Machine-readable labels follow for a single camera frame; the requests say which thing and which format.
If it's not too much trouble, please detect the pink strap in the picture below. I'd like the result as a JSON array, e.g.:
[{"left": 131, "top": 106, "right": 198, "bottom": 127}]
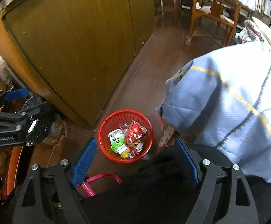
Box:
[{"left": 77, "top": 172, "right": 123, "bottom": 196}]

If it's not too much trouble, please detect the brown wooden cabinet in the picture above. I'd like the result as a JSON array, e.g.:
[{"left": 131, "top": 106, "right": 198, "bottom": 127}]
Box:
[{"left": 0, "top": 0, "right": 154, "bottom": 129}]

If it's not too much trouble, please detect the blue checked bed sheet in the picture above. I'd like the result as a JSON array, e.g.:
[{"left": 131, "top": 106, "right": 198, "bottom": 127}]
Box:
[{"left": 157, "top": 41, "right": 271, "bottom": 183}]

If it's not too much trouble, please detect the green white wipes pack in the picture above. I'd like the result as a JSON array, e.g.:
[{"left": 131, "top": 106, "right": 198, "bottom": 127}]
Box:
[{"left": 108, "top": 129, "right": 128, "bottom": 154}]

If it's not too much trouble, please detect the floral quilt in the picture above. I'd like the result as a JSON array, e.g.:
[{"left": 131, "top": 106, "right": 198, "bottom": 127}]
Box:
[{"left": 235, "top": 18, "right": 271, "bottom": 52}]

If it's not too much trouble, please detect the red snack bag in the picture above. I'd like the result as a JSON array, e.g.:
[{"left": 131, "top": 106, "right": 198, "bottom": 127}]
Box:
[{"left": 124, "top": 121, "right": 147, "bottom": 148}]

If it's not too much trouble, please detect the red plastic trash basket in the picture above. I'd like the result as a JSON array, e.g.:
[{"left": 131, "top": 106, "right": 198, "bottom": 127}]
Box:
[{"left": 98, "top": 109, "right": 154, "bottom": 164}]

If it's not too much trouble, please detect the wooden chair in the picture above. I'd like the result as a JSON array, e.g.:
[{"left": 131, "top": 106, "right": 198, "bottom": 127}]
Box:
[{"left": 189, "top": 0, "right": 242, "bottom": 47}]

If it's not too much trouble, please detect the wooden table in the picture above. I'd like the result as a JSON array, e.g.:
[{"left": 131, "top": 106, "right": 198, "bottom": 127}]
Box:
[{"left": 174, "top": 0, "right": 253, "bottom": 25}]

